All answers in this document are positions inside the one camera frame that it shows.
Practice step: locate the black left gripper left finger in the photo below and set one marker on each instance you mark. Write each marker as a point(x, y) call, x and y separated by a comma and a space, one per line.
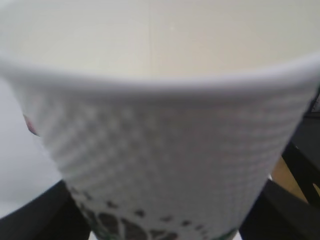
point(51, 216)

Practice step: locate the white paper cup green logo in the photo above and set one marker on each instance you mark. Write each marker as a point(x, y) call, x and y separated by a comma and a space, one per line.
point(163, 117)

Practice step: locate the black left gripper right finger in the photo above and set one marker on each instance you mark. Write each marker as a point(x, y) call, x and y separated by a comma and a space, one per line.
point(279, 215)

